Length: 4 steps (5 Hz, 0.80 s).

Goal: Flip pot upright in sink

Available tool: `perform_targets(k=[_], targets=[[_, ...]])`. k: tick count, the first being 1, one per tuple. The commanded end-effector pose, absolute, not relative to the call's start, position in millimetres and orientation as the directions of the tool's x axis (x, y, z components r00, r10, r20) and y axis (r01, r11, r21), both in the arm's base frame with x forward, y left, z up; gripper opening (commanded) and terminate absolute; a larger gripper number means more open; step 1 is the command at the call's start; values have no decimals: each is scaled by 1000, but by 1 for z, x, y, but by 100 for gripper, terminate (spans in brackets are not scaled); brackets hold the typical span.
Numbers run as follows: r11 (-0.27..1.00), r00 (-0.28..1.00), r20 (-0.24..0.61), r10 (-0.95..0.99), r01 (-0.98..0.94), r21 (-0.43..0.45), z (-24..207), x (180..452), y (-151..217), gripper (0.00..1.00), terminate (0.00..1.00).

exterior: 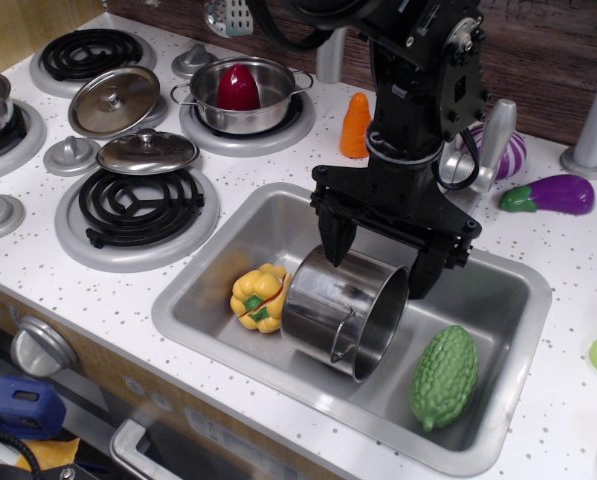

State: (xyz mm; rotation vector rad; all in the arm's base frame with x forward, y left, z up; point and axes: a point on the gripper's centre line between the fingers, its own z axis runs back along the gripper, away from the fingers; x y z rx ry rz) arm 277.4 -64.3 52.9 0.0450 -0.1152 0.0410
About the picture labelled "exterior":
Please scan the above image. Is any yellow cloth piece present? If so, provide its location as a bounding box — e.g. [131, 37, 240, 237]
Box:
[23, 437, 80, 471]

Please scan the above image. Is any green toy bitter gourd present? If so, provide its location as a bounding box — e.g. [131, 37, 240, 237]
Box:
[408, 325, 478, 432]

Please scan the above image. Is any right rear burner ring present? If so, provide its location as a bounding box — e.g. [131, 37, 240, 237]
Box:
[178, 92, 317, 158]

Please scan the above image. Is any red toy pepper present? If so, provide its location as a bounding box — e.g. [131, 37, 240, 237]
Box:
[217, 63, 261, 111]

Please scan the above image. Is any silver oven dial knob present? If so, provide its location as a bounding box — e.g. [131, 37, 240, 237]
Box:
[10, 315, 79, 378]

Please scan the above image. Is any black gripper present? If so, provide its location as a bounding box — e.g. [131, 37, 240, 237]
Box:
[311, 158, 482, 300]

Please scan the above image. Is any small steel pot with handles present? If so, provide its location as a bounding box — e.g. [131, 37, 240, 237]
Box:
[170, 57, 314, 135]

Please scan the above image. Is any grey stove knob rear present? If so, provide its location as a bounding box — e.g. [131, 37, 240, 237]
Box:
[171, 44, 217, 79]

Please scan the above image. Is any orange toy carrot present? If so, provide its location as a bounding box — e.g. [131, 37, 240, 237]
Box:
[339, 93, 371, 159]

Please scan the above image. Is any front black coil burner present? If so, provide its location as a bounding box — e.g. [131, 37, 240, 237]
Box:
[54, 167, 219, 273]

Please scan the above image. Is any flat steel pot lid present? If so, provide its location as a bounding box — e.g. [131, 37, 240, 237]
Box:
[68, 66, 160, 139]

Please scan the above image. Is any stainless steel sink basin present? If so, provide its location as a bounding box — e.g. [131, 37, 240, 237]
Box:
[152, 183, 551, 476]

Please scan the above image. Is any blue plastic tool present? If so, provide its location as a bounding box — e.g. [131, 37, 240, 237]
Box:
[0, 376, 66, 440]

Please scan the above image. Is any black coil burner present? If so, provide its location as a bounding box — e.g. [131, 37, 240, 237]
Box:
[29, 28, 156, 99]
[54, 167, 219, 273]

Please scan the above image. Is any yellow toy bell pepper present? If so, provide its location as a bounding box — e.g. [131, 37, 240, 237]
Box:
[230, 263, 292, 334]

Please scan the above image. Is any rear black coil burner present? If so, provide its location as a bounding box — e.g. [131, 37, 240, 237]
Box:
[29, 28, 156, 99]

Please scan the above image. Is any grey stove knob middle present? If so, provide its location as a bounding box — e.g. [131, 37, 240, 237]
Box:
[43, 136, 101, 177]

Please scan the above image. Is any purple striped toy onion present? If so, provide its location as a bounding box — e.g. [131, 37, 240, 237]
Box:
[457, 123, 527, 180]

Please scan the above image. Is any burner ring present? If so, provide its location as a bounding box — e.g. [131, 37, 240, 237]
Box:
[0, 98, 48, 185]
[178, 92, 317, 158]

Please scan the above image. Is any grey oven door handle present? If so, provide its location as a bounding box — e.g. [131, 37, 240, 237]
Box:
[109, 419, 181, 480]

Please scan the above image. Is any purple toy eggplant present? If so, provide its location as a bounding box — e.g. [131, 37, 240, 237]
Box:
[499, 174, 595, 215]

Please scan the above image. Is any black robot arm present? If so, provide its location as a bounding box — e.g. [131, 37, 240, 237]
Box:
[249, 1, 489, 299]

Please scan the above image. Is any silver toy faucet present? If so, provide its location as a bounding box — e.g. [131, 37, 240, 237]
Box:
[315, 27, 519, 234]

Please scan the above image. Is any domed steel pot lid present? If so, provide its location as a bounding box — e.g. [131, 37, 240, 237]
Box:
[97, 128, 199, 176]

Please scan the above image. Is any left burner ring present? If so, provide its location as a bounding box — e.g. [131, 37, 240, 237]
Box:
[0, 98, 48, 185]

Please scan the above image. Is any tall steel pot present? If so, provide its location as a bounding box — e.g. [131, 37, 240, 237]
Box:
[281, 246, 409, 383]

